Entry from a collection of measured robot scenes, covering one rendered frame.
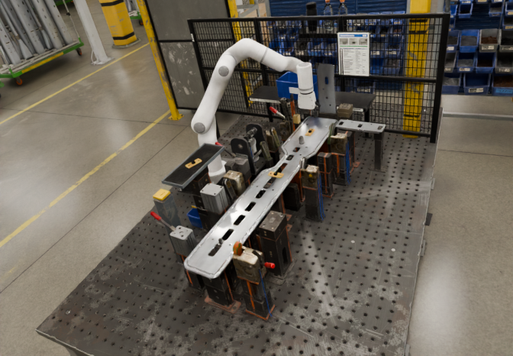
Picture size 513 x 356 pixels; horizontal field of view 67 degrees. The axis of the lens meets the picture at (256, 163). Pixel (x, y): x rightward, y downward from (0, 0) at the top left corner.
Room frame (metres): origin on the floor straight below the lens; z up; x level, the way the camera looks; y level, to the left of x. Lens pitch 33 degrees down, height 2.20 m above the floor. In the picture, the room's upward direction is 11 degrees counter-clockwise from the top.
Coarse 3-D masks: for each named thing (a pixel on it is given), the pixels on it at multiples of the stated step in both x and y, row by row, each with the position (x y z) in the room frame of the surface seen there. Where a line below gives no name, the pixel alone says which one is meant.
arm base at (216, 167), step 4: (220, 156) 2.17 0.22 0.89; (216, 160) 2.13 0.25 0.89; (220, 160) 2.15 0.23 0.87; (208, 164) 2.12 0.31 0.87; (212, 164) 2.12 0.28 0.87; (216, 164) 2.13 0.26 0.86; (220, 164) 2.15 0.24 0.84; (208, 168) 2.13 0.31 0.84; (212, 168) 2.12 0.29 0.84; (216, 168) 2.12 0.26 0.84; (220, 168) 2.14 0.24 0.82; (208, 172) 2.13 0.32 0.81; (212, 172) 2.12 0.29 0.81; (216, 172) 2.12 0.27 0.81; (220, 172) 2.11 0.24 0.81
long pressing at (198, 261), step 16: (304, 128) 2.13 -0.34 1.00; (320, 128) 2.10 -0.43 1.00; (288, 144) 1.98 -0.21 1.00; (304, 144) 1.94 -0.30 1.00; (320, 144) 1.92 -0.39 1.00; (288, 160) 1.81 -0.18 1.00; (256, 176) 1.71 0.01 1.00; (272, 176) 1.69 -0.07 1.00; (288, 176) 1.66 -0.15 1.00; (256, 192) 1.58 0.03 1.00; (272, 192) 1.55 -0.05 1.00; (240, 208) 1.47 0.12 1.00; (256, 208) 1.45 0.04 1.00; (224, 224) 1.38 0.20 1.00; (240, 224) 1.36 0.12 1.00; (256, 224) 1.34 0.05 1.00; (208, 240) 1.29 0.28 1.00; (240, 240) 1.26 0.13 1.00; (192, 256) 1.21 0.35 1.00; (208, 256) 1.20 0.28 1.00; (224, 256) 1.18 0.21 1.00; (208, 272) 1.11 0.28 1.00
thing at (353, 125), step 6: (342, 120) 2.15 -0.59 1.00; (348, 120) 2.13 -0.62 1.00; (336, 126) 2.09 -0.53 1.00; (342, 126) 2.07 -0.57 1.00; (348, 126) 2.06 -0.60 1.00; (354, 126) 2.04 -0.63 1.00; (366, 126) 2.02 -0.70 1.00; (372, 126) 2.01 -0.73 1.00; (378, 126) 1.99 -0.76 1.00; (384, 126) 1.98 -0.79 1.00; (372, 132) 1.95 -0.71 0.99; (378, 132) 1.93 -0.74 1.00
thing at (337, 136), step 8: (336, 136) 1.90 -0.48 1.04; (344, 136) 1.88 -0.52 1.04; (336, 144) 1.89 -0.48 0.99; (344, 144) 1.87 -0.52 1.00; (336, 152) 1.89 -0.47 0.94; (344, 152) 1.86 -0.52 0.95; (336, 160) 1.90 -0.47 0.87; (344, 160) 1.89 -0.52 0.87; (336, 168) 1.89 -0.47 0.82; (344, 168) 1.88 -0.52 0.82; (336, 176) 1.90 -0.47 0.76; (344, 176) 1.87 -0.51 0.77; (336, 184) 1.89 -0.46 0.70; (344, 184) 1.86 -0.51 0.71
